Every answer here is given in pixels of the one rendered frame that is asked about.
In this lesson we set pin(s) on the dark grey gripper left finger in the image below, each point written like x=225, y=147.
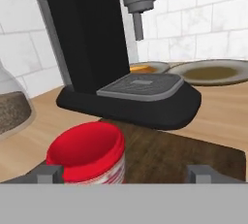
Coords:
x=48, y=173

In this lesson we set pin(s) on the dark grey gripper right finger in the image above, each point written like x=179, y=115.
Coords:
x=200, y=173

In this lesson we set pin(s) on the dark wooden cutting board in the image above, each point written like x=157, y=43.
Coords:
x=180, y=156

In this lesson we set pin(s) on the glass jar with brown contents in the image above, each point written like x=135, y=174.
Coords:
x=13, y=105

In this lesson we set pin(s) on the red cup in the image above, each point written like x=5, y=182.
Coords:
x=87, y=150

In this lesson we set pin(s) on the grey plate with brown food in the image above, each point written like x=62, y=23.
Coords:
x=210, y=72

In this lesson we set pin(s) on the grey plate with orange pastry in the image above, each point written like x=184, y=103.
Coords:
x=155, y=67

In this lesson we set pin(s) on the orange pastry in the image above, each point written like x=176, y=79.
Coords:
x=140, y=69

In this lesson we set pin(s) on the black espresso machine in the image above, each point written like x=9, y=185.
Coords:
x=97, y=50

